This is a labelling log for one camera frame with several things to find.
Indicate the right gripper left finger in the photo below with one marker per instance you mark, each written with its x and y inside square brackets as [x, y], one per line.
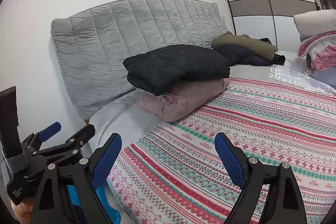
[75, 194]

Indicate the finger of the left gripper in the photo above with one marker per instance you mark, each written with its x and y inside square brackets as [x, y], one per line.
[34, 141]
[64, 154]

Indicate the black quilted puffer jacket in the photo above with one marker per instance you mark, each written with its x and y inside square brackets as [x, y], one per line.
[159, 70]

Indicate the person left hand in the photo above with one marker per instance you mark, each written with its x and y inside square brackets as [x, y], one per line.
[23, 211]

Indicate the grey quilted headboard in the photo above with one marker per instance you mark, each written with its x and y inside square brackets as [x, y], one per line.
[92, 45]

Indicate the pink floral pillow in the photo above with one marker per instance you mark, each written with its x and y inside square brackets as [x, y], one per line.
[182, 99]

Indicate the patterned red green bedspread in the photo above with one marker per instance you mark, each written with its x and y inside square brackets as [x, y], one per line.
[194, 170]

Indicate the blue folded blanket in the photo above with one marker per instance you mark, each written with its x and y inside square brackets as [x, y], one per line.
[327, 76]

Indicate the olive and navy jacket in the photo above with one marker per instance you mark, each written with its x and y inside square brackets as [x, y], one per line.
[243, 50]

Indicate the grey white pillow on stack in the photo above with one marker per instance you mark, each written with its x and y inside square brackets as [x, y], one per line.
[315, 22]

